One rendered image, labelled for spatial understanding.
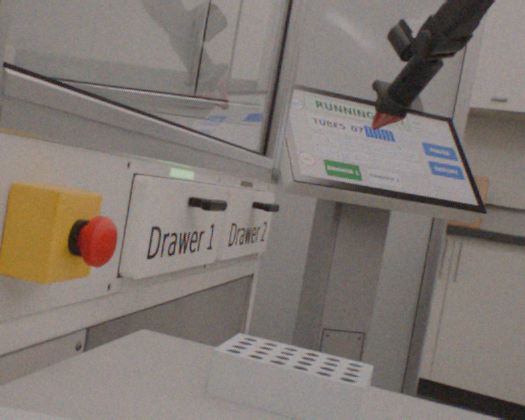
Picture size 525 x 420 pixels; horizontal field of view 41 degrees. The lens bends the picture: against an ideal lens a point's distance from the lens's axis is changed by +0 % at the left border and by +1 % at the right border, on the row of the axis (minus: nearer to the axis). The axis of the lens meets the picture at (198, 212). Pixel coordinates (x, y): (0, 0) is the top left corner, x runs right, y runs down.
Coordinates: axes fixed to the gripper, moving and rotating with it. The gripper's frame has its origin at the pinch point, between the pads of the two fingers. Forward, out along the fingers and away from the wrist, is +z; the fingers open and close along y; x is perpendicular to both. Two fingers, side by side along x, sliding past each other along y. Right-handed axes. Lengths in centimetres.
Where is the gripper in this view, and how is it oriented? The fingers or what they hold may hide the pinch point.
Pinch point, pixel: (375, 125)
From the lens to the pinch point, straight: 152.8
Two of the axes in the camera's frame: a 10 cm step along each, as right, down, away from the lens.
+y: -9.4, -1.4, -3.2
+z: -3.4, 5.6, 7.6
